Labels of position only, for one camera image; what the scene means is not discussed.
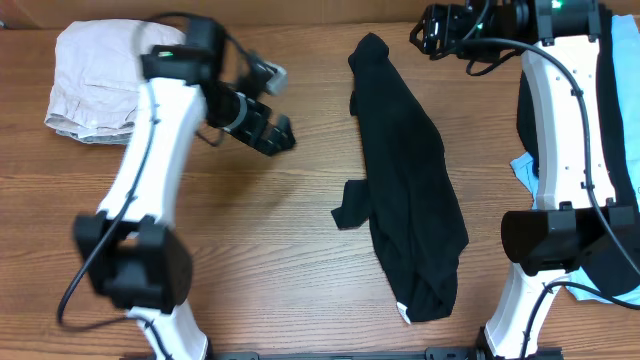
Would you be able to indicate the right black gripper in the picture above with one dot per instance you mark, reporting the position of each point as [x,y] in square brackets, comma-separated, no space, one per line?
[445,29]

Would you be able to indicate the beige folded trousers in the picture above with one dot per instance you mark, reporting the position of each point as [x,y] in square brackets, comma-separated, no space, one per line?
[96,78]

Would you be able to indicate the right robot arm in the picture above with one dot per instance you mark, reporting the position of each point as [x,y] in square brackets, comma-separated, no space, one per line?
[577,212]

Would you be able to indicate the black knit garment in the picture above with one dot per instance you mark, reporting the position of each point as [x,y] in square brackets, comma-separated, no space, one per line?
[612,150]

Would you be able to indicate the grey folded garment under trousers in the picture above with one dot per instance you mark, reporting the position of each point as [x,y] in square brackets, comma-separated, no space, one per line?
[119,139]

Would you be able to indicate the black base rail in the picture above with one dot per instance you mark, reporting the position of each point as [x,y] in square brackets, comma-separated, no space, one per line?
[340,356]

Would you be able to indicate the light blue garment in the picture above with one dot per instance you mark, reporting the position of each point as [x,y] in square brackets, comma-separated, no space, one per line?
[627,75]

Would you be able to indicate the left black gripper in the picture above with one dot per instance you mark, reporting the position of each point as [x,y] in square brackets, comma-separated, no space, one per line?
[255,123]

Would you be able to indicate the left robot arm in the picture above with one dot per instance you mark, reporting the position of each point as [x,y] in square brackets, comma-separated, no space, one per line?
[129,247]

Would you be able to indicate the black t-shirt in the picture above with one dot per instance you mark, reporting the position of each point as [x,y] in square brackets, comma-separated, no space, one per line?
[406,198]

